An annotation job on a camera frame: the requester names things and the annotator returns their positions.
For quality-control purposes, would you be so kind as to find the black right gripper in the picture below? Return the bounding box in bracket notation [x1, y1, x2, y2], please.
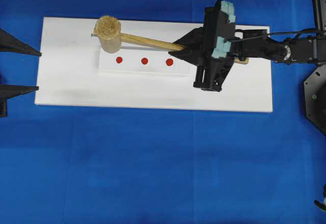
[168, 6, 236, 92]

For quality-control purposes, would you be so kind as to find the red dot mark right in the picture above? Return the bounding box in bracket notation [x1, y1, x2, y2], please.
[166, 58, 174, 66]

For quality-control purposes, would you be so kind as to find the red dot mark middle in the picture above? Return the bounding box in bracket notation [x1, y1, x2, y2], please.
[141, 58, 149, 65]

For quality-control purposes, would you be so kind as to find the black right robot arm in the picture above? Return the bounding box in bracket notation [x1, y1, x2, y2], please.
[169, 1, 325, 92]

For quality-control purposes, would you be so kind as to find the small white raised block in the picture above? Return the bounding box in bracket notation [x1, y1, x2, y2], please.
[98, 46, 191, 76]

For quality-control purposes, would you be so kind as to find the red dot mark left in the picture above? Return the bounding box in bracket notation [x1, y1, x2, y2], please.
[116, 57, 123, 64]

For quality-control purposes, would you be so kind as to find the red dot mark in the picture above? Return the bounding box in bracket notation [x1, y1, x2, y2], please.
[116, 57, 123, 64]
[141, 58, 149, 65]
[166, 58, 174, 66]

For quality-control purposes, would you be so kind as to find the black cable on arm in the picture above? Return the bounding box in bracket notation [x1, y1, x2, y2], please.
[224, 30, 326, 44]

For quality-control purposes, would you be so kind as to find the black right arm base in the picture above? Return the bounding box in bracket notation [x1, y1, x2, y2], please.
[304, 65, 325, 135]

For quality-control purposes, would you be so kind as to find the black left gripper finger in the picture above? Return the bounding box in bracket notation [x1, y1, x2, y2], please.
[1, 29, 42, 57]
[1, 85, 39, 102]

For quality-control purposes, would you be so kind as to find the wooden mallet hammer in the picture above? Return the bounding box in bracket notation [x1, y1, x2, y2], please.
[92, 16, 248, 65]

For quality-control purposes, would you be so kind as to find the large white foam board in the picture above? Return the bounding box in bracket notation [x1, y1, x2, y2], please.
[35, 17, 273, 113]

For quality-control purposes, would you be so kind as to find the blue table cloth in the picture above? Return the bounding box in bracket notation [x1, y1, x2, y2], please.
[1, 0, 325, 223]

